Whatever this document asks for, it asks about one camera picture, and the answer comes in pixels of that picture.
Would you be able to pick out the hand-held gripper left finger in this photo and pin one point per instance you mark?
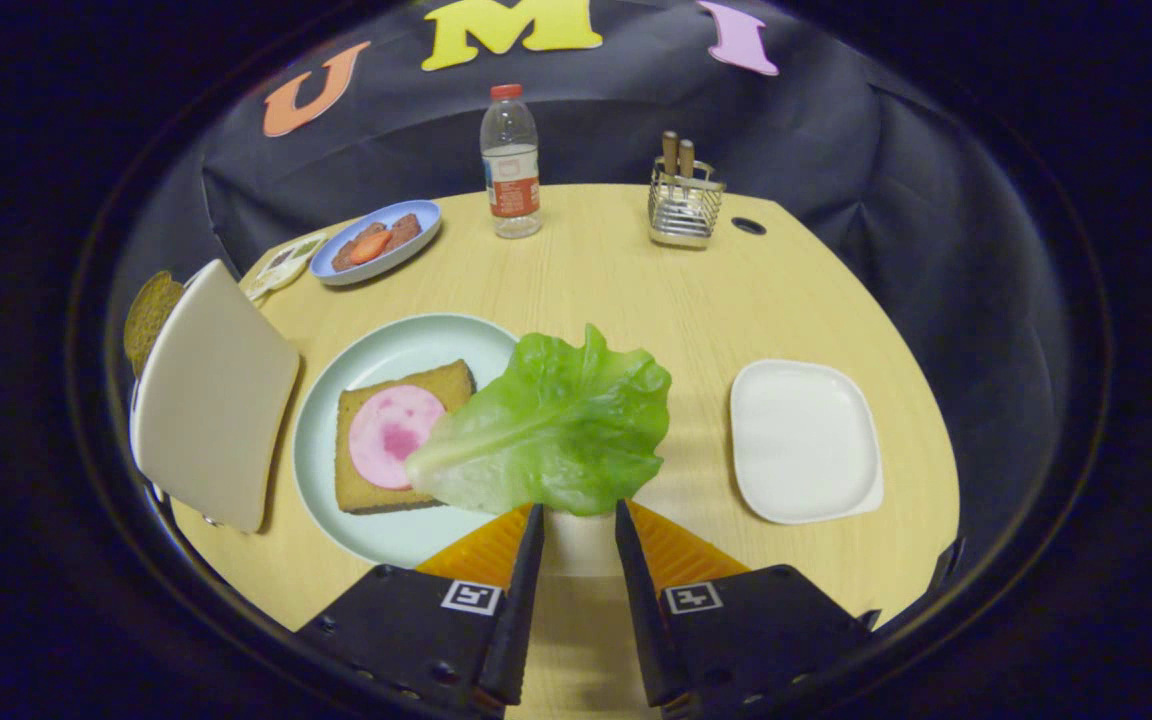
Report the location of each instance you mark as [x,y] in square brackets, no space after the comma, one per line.
[521,620]

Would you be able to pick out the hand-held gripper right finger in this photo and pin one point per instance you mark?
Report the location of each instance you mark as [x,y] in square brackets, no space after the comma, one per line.
[641,620]

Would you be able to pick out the green lettuce leaf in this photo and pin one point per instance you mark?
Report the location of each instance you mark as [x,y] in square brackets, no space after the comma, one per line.
[566,420]

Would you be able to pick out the round brown bread slice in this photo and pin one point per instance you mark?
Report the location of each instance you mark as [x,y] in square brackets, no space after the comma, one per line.
[149,320]

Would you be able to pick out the square brown bread slice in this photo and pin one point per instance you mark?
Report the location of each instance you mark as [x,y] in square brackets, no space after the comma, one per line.
[361,480]

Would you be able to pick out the pink ham slice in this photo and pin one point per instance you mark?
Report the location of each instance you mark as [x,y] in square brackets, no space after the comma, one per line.
[386,430]

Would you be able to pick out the white square plate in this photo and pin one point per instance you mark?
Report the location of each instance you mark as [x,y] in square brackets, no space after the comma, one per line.
[801,440]

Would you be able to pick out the pale green round plate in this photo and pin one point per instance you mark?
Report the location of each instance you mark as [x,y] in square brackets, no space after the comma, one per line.
[386,345]

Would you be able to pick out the white toaster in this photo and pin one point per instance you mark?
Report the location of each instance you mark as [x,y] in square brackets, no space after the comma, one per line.
[216,400]

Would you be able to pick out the brown meat patty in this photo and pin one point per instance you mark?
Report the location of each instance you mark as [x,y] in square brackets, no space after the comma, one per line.
[346,260]
[406,230]

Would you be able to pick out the red tomato slice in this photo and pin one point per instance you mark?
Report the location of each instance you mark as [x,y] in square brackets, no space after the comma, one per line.
[371,247]

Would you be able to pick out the white sectioned dish with seeds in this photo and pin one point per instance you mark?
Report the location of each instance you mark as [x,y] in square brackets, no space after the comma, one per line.
[281,268]

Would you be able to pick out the blue plate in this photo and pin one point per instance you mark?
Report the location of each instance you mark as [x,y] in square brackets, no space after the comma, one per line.
[391,213]

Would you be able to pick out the clear plastic bottle red cap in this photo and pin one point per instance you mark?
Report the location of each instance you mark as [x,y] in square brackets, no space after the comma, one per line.
[511,190]

